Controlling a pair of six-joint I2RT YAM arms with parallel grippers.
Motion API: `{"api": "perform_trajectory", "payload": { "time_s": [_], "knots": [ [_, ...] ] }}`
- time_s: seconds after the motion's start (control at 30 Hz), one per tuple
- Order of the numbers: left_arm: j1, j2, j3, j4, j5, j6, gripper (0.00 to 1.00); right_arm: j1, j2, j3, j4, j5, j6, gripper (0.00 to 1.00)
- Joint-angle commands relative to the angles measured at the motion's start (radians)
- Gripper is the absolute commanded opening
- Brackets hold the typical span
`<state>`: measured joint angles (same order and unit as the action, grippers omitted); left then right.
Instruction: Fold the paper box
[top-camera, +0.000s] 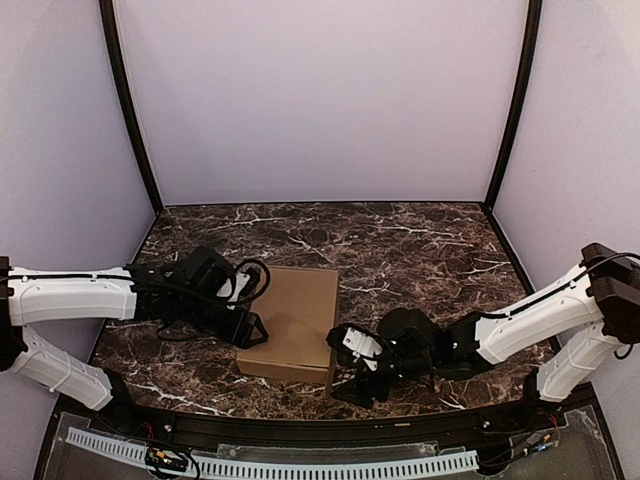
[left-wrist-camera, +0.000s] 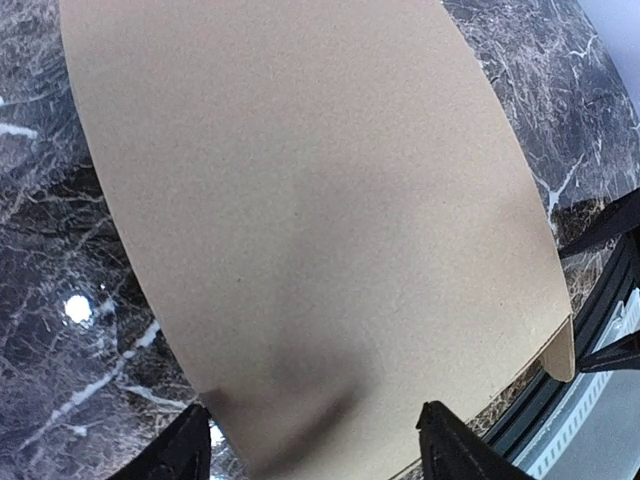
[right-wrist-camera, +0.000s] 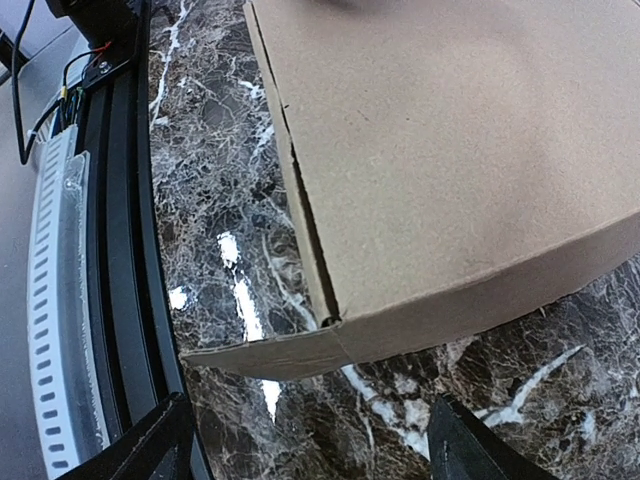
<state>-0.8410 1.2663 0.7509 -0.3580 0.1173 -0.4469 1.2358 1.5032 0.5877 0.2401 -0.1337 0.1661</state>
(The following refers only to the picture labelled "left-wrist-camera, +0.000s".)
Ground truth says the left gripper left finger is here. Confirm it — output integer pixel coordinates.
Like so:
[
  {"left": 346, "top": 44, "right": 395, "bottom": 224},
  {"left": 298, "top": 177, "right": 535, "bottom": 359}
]
[{"left": 109, "top": 403, "right": 211, "bottom": 480}]

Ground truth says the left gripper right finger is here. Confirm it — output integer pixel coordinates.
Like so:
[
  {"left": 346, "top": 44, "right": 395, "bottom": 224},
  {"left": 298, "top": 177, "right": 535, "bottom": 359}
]
[{"left": 416, "top": 401, "right": 532, "bottom": 480}]

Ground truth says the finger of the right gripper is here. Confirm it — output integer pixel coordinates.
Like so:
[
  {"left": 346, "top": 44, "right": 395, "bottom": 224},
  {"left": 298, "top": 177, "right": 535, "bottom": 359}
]
[
  {"left": 577, "top": 332, "right": 640, "bottom": 373},
  {"left": 558, "top": 189, "right": 639, "bottom": 259}
]

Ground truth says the brown cardboard box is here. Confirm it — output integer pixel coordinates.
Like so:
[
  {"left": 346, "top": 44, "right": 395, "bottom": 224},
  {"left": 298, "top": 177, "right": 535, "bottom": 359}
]
[{"left": 59, "top": 1, "right": 571, "bottom": 479}]

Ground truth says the white slotted cable duct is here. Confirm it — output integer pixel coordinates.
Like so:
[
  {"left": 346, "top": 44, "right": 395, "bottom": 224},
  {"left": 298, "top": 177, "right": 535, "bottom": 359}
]
[{"left": 514, "top": 289, "right": 639, "bottom": 479}]

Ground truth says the black front frame rail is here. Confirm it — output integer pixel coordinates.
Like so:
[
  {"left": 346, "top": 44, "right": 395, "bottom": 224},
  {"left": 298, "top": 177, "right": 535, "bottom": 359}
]
[{"left": 483, "top": 235, "right": 639, "bottom": 461}]

